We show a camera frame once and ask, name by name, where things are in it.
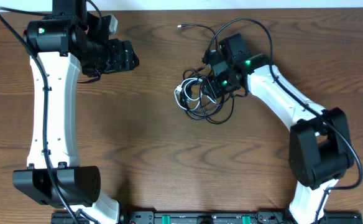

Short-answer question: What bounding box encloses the black cable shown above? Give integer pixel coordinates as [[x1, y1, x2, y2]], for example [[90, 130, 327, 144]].
[[177, 23, 236, 125]]

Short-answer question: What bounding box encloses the white cable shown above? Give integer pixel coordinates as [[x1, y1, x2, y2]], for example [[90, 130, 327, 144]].
[[173, 77, 218, 111]]

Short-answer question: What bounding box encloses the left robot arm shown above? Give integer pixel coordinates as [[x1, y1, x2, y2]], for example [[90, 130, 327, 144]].
[[13, 1, 139, 223]]

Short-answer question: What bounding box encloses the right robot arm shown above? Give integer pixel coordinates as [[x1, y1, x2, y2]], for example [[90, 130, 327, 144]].
[[202, 34, 360, 223]]

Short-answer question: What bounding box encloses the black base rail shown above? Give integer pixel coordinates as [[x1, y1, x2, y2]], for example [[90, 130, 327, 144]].
[[50, 210, 363, 224]]

